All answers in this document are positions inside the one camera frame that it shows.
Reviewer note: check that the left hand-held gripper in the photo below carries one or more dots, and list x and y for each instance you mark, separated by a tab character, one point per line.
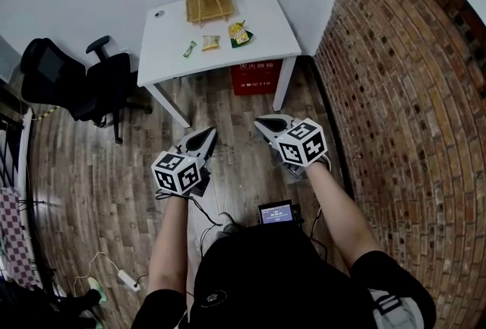
176	177

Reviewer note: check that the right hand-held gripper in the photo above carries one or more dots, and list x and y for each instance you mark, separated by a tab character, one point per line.
300	145

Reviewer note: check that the yellow green snack bag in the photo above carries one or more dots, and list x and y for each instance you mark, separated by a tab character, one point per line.
238	33

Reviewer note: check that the small green snack packet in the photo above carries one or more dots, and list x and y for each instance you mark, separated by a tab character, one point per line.
189	49

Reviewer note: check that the orange-ended peanut snack packet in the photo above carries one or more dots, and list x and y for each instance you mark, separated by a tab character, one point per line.
210	42

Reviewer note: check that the person's right forearm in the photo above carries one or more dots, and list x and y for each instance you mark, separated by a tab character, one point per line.
338	213

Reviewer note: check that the grey white shoulder bag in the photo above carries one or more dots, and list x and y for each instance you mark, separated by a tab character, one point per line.
398	312

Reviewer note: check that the person's left forearm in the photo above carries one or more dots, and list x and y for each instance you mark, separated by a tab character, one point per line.
167	244

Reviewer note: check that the white table leg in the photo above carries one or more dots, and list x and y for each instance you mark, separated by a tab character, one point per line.
284	84

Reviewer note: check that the red fire equipment box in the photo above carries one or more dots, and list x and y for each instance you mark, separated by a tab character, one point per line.
254	80

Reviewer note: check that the person's left shoe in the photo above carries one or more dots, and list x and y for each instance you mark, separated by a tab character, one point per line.
229	224

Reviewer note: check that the small black screen device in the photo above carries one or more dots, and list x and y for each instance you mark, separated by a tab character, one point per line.
276	212

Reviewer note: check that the black office chair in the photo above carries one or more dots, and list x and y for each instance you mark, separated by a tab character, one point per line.
106	80

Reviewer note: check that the white power strip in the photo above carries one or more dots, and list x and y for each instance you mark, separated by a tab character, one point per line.
128	280

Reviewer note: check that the person's black shirt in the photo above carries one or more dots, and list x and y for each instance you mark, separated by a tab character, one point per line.
273	282

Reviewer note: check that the black metal railing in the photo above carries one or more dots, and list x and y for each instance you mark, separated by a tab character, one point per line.
9	152

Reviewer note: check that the purple white checkered cloth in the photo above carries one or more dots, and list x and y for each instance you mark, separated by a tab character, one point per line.
15	236

